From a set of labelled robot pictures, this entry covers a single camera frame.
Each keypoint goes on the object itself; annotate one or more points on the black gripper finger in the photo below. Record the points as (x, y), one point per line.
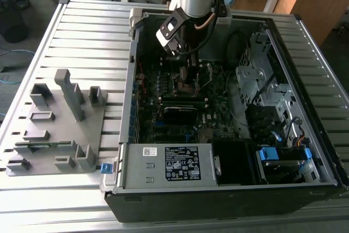
(193, 66)
(183, 74)

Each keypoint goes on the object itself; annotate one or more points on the thin metal locking lever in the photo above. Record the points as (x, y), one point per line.
(172, 74)

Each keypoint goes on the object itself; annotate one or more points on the silver CPU plate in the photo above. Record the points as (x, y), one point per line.
(188, 88)

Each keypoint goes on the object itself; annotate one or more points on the metal CPU socket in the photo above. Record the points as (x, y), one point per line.
(174, 91)

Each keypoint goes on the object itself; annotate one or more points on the black graphics card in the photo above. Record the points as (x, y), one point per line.
(180, 115)

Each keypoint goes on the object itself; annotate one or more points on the green motherboard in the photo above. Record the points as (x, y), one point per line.
(218, 113)

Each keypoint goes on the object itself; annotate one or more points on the silver metal drive cage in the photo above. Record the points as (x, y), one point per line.
(246, 76)

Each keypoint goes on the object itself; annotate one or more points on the grey case release latch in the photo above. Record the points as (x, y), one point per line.
(135, 18)

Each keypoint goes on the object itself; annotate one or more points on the brown chipset heatsink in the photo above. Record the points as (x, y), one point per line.
(206, 135)

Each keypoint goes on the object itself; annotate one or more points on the grey power supply unit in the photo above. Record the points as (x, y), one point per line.
(136, 167)

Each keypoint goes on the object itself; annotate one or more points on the blue disk carrier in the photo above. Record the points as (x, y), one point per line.
(268, 154)

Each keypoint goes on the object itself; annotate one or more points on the blue latch tab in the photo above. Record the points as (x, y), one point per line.
(106, 168)

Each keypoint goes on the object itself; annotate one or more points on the black open PC case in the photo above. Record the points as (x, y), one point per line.
(191, 205)

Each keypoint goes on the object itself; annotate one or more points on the grey parts rack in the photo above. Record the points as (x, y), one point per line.
(62, 134)

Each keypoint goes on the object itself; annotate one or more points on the green RAM stick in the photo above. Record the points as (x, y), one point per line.
(54, 143)

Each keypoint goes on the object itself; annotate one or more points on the black mesh wastebasket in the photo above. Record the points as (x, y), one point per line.
(13, 25)

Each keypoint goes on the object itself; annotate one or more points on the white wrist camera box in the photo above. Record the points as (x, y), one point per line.
(171, 27)

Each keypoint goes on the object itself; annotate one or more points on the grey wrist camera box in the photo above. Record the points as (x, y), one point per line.
(225, 21)

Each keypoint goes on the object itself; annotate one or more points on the black plastic drive bracket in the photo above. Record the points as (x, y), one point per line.
(261, 121)

